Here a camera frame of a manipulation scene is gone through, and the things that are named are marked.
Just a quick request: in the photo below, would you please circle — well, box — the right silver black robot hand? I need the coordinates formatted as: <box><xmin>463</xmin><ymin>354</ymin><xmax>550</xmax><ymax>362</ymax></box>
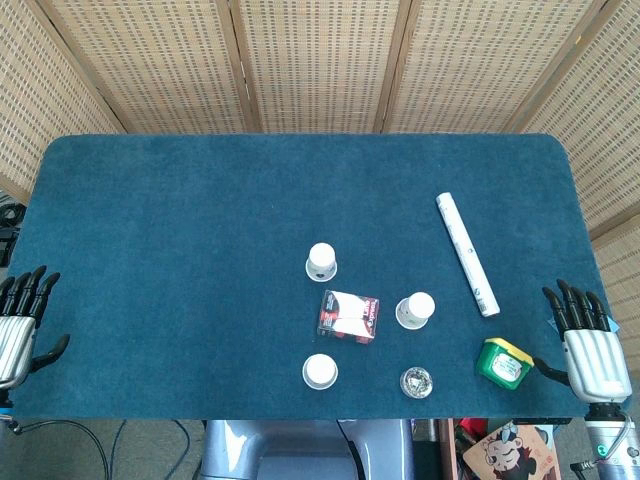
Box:
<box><xmin>533</xmin><ymin>278</ymin><xmax>634</xmax><ymax>404</ymax></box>

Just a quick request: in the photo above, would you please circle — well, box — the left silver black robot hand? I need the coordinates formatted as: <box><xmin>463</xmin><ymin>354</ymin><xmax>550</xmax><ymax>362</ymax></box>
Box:
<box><xmin>0</xmin><ymin>265</ymin><xmax>71</xmax><ymax>392</ymax></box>

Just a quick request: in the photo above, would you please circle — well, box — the white floral paper cup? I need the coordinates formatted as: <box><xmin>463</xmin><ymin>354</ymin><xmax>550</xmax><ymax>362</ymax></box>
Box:
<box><xmin>301</xmin><ymin>352</ymin><xmax>340</xmax><ymax>391</ymax></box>
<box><xmin>394</xmin><ymin>292</ymin><xmax>436</xmax><ymax>331</ymax></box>
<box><xmin>304</xmin><ymin>242</ymin><xmax>339</xmax><ymax>281</ymax></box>

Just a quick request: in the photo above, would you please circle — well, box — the light blue cardboard box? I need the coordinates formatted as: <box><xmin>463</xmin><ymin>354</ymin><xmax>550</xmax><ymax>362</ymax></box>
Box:
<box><xmin>547</xmin><ymin>315</ymin><xmax>621</xmax><ymax>335</ymax></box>

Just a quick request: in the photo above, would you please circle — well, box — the green tub yellow lid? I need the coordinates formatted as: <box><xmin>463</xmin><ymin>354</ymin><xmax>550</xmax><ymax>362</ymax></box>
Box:
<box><xmin>474</xmin><ymin>337</ymin><xmax>535</xmax><ymax>391</ymax></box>

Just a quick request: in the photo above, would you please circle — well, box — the black equipment pile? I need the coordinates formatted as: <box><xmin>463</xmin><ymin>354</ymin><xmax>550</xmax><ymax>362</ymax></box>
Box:
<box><xmin>0</xmin><ymin>192</ymin><xmax>26</xmax><ymax>266</ymax></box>

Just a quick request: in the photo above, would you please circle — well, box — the cartoon printed cardboard box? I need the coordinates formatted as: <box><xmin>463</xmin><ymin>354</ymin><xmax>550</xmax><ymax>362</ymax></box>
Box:
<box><xmin>462</xmin><ymin>422</ymin><xmax>556</xmax><ymax>480</ymax></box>

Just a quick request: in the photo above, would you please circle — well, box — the rolled white paper tube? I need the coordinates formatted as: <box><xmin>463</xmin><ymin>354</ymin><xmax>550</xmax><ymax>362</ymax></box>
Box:
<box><xmin>434</xmin><ymin>192</ymin><xmax>501</xmax><ymax>319</ymax></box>

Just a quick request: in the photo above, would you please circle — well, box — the round clear pin container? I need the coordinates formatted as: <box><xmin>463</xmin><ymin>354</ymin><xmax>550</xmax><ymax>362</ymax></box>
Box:
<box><xmin>398</xmin><ymin>366</ymin><xmax>435</xmax><ymax>400</ymax></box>

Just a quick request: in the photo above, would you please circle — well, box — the blue felt table cover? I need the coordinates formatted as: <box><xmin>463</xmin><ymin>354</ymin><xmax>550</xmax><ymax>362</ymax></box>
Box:
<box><xmin>9</xmin><ymin>132</ymin><xmax>632</xmax><ymax>421</ymax></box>

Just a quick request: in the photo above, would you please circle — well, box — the clear coffee capsule box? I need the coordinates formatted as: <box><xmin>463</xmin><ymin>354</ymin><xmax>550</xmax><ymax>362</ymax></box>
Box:
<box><xmin>315</xmin><ymin>288</ymin><xmax>380</xmax><ymax>346</ymax></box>

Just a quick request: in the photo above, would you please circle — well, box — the grey-blue robot torso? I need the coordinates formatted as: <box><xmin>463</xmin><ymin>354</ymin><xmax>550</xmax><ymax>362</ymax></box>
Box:
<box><xmin>199</xmin><ymin>418</ymin><xmax>416</xmax><ymax>480</ymax></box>

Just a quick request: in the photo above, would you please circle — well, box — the woven wooden folding screen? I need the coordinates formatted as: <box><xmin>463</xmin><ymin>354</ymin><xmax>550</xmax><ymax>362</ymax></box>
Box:
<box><xmin>0</xmin><ymin>0</ymin><xmax>640</xmax><ymax>361</ymax></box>

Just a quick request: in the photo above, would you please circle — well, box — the right arm wrist cable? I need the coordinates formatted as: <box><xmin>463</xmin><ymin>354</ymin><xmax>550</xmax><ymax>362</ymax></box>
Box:
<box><xmin>569</xmin><ymin>414</ymin><xmax>634</xmax><ymax>472</ymax></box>

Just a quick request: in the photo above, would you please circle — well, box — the thin black floor cable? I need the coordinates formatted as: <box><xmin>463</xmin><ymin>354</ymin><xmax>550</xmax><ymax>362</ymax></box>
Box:
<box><xmin>9</xmin><ymin>418</ymin><xmax>111</xmax><ymax>480</ymax></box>

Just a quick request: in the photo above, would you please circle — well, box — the blue floor cable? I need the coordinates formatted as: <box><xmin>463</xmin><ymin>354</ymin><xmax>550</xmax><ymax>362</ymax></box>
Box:
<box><xmin>110</xmin><ymin>419</ymin><xmax>127</xmax><ymax>480</ymax></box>

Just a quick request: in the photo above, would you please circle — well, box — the thick black floor cable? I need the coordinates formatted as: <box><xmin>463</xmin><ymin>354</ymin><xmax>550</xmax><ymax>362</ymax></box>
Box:
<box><xmin>172</xmin><ymin>419</ymin><xmax>192</xmax><ymax>480</ymax></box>

